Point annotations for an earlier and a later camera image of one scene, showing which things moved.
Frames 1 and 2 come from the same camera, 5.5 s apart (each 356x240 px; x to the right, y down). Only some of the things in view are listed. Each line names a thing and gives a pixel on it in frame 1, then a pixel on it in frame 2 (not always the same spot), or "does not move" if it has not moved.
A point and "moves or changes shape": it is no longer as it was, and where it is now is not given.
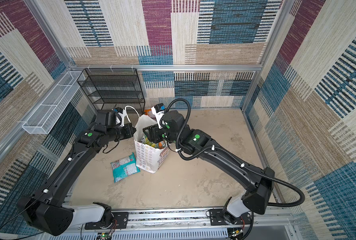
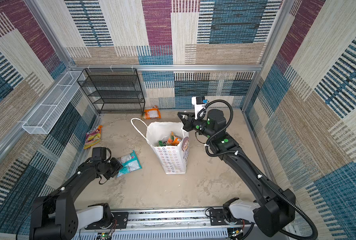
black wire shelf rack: [112, 86] does not move
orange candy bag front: [160, 145] moves or changes shape
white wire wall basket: [44, 118] does not move
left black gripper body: [124, 132] → [114, 165]
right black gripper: [154, 133] → [188, 124]
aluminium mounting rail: [193, 224] does not move
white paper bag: [148, 158] moves or changes shape
